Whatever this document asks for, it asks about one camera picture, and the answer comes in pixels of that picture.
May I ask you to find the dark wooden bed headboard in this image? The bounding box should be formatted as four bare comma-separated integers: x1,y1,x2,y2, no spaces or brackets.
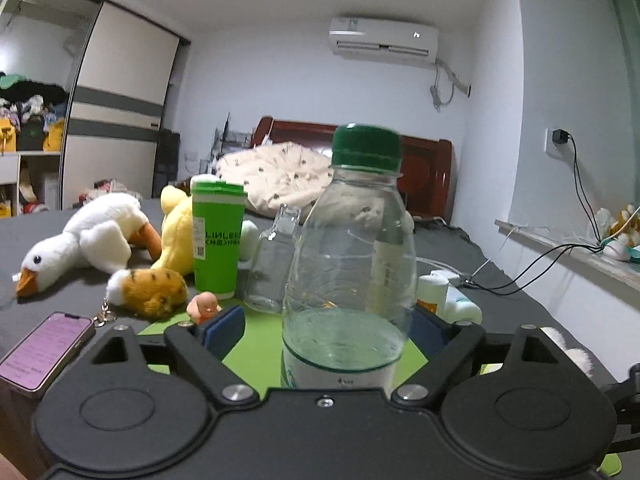
250,116,458,223

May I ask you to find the white charging cable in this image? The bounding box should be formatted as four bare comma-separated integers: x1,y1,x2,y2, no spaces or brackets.
415,257,473,282

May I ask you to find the black cable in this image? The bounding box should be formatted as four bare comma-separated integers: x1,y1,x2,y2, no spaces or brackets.
465,135,608,296

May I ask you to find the white and yellow plush toy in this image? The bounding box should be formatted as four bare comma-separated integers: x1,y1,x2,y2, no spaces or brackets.
541,326,594,378

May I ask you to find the pile of clothes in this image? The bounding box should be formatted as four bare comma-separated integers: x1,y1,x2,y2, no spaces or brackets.
75,177,132,207

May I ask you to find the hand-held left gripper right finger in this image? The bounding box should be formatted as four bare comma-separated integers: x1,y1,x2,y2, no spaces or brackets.
390,307,608,407

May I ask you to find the air conditioner hose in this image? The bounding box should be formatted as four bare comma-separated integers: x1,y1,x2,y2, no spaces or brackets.
430,58,472,111

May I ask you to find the yellow duck plush toy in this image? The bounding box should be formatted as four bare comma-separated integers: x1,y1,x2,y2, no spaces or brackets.
150,185,197,277

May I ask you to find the white wall socket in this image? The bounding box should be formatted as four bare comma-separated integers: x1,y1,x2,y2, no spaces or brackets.
545,127,566,158

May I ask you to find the small clear glass bottle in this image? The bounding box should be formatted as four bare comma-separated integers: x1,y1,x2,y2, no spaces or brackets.
243,203,302,315

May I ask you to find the smartphone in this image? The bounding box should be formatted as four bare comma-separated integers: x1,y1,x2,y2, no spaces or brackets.
0,311,97,401

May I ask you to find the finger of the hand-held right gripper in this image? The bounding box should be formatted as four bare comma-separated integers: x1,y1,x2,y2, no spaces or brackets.
602,364,640,456

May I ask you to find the sliding door wardrobe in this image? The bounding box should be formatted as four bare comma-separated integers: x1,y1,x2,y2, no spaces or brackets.
0,0,193,218

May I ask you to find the white jar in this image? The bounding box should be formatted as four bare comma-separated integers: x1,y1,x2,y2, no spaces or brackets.
440,282,483,326

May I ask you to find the tall green paper cup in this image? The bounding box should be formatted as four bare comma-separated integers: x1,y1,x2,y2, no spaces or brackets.
190,174,247,301

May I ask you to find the windowsill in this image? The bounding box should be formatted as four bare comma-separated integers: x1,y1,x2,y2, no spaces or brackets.
495,219,640,293

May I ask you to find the black speaker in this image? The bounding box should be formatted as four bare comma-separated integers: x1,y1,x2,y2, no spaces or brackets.
155,129,181,196

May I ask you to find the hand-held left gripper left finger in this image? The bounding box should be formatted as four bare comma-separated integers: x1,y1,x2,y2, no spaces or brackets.
87,305,262,407

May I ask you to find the green table mat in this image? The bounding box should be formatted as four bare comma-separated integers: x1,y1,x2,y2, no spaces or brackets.
137,296,623,478

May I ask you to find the white teal small object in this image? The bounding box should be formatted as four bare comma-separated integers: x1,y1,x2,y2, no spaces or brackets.
602,240,640,263

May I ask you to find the white goose plush toy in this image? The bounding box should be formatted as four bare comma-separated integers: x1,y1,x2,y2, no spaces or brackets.
15,193,163,297

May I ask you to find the clear plastic water bottle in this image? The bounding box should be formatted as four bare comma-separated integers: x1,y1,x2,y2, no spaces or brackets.
280,123,418,391

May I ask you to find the black wire rack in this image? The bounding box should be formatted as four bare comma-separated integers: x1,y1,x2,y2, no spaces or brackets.
214,112,253,161

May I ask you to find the white orange label pill bottle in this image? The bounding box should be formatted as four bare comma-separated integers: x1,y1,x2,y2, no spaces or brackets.
415,275,453,317

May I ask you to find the cream patterned quilt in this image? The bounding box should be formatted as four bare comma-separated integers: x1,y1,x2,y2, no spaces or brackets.
216,142,416,233

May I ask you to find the tiger plush keychain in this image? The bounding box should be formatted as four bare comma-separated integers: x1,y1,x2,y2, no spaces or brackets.
91,267,189,328

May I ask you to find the white air conditioner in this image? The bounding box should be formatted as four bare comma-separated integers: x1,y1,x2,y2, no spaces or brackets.
328,16,440,66

